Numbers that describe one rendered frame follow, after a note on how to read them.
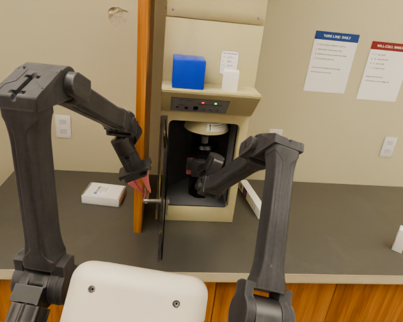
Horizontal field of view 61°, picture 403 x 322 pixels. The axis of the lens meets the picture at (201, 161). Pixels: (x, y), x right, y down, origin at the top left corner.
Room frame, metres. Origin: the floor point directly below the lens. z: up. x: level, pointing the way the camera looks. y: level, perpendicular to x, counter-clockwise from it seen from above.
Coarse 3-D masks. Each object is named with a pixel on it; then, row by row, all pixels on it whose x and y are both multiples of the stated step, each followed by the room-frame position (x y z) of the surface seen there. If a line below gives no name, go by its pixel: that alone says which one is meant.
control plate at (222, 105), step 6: (174, 102) 1.11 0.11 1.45; (180, 102) 1.11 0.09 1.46; (186, 102) 1.11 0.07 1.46; (192, 102) 1.11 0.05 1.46; (198, 102) 1.11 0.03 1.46; (210, 102) 1.11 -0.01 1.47; (216, 102) 1.11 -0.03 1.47; (222, 102) 1.11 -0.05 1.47; (228, 102) 1.11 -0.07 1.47; (174, 108) 1.14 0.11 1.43; (180, 108) 1.14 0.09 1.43; (192, 108) 1.14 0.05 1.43; (198, 108) 1.14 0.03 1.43; (210, 108) 1.14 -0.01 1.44; (216, 108) 1.14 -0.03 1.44; (222, 108) 1.14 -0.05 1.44
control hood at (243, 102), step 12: (168, 84) 1.11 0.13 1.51; (204, 84) 1.17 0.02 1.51; (216, 84) 1.19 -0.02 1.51; (168, 96) 1.09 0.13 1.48; (180, 96) 1.09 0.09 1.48; (192, 96) 1.09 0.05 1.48; (204, 96) 1.09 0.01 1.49; (216, 96) 1.09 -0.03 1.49; (228, 96) 1.09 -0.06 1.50; (240, 96) 1.09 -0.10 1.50; (252, 96) 1.10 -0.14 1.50; (168, 108) 1.14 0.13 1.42; (228, 108) 1.14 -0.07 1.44; (240, 108) 1.14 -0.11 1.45; (252, 108) 1.15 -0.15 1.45
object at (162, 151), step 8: (160, 152) 1.13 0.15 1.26; (160, 160) 1.09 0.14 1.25; (160, 168) 1.05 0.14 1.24; (160, 176) 1.01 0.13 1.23; (160, 184) 0.97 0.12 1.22; (160, 192) 0.94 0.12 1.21; (160, 208) 0.88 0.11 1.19; (160, 216) 0.86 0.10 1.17; (160, 224) 0.86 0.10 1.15; (160, 232) 0.86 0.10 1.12; (160, 240) 0.86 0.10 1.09; (160, 248) 0.86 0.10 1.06; (160, 256) 0.86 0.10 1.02
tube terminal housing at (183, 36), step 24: (168, 24) 1.17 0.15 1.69; (192, 24) 1.18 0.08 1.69; (216, 24) 1.19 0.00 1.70; (240, 24) 1.20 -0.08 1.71; (168, 48) 1.18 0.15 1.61; (192, 48) 1.19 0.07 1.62; (216, 48) 1.20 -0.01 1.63; (240, 48) 1.21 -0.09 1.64; (168, 72) 1.18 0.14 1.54; (216, 72) 1.20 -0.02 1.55; (240, 72) 1.21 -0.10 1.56; (168, 120) 1.18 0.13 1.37; (192, 120) 1.19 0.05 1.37; (216, 120) 1.20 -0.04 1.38; (240, 120) 1.21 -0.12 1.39; (240, 144) 1.21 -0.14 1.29; (168, 216) 1.18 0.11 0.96; (192, 216) 1.19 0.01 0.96; (216, 216) 1.21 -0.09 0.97
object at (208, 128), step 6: (186, 126) 1.26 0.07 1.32; (192, 126) 1.23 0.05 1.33; (198, 126) 1.22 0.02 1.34; (204, 126) 1.22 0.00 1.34; (210, 126) 1.22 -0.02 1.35; (216, 126) 1.23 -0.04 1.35; (222, 126) 1.25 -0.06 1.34; (198, 132) 1.21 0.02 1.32; (204, 132) 1.21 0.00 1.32; (210, 132) 1.21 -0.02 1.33; (216, 132) 1.22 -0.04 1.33; (222, 132) 1.24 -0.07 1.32
